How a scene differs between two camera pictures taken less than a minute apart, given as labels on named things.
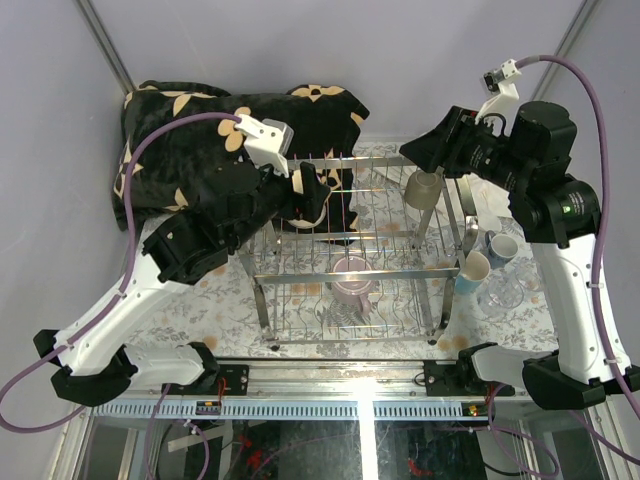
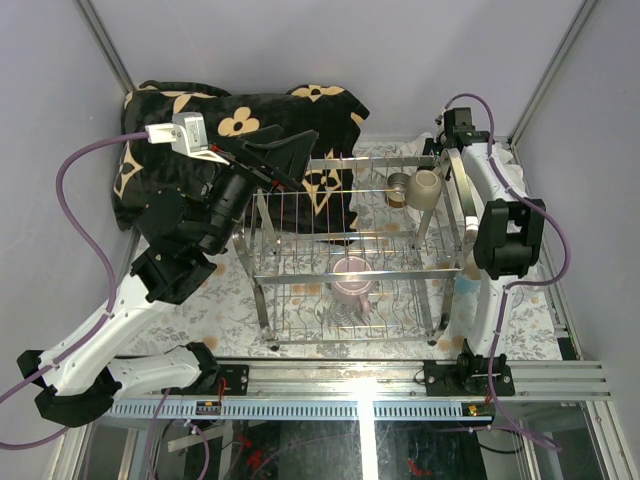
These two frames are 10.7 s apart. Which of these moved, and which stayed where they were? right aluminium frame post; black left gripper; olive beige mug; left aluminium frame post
Moved: black left gripper
Stayed: right aluminium frame post; left aluminium frame post; olive beige mug
